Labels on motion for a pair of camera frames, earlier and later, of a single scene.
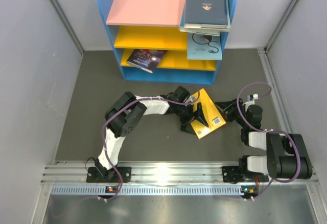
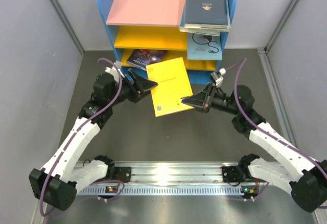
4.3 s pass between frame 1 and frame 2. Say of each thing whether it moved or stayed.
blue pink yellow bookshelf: stayed
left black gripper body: moved
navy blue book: stayed
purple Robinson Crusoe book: stayed
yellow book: moved
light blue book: stayed
